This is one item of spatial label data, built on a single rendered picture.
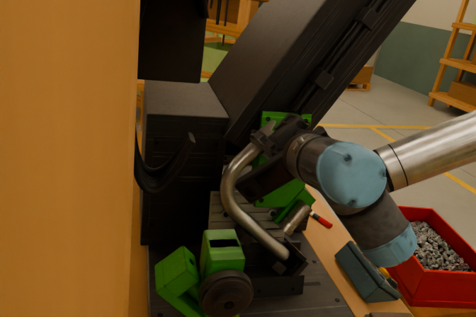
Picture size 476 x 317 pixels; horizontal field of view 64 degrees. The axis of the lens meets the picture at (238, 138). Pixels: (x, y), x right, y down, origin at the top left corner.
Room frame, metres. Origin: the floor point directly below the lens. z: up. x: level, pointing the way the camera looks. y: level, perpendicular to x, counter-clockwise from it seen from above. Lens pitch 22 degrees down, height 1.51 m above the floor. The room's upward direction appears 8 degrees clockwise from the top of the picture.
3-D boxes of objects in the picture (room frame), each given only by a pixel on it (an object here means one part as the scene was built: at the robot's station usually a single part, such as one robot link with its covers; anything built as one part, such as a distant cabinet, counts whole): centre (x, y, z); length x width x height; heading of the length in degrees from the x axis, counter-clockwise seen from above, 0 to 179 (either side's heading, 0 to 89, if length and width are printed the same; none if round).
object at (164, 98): (0.92, 0.15, 1.07); 0.30 x 0.18 x 0.34; 17
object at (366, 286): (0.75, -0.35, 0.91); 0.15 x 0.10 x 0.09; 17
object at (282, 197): (0.80, -0.09, 1.17); 0.13 x 0.12 x 0.20; 17
